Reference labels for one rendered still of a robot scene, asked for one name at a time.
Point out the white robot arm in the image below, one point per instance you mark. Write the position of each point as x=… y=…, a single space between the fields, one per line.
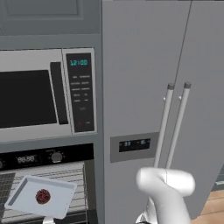
x=167 y=198

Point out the silver microwave oven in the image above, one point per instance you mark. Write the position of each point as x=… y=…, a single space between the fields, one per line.
x=80 y=90

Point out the grey fridge door with display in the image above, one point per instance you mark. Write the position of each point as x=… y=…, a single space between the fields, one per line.
x=131 y=73

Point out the black built-in oven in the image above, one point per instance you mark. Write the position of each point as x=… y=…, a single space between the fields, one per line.
x=75 y=153

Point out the silver oven knob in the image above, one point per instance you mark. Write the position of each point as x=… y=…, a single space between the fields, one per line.
x=57 y=157

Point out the plain grey fridge door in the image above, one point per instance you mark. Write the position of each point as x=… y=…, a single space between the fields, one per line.
x=204 y=102

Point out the microwave door with dark window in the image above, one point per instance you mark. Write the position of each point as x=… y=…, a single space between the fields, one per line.
x=29 y=58

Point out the dark red round cake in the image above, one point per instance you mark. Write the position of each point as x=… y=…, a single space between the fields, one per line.
x=43 y=196

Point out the grey cupboard door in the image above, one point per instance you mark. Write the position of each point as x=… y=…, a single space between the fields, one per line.
x=43 y=14

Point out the grey baking tray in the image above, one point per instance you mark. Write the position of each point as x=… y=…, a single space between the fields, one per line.
x=61 y=195

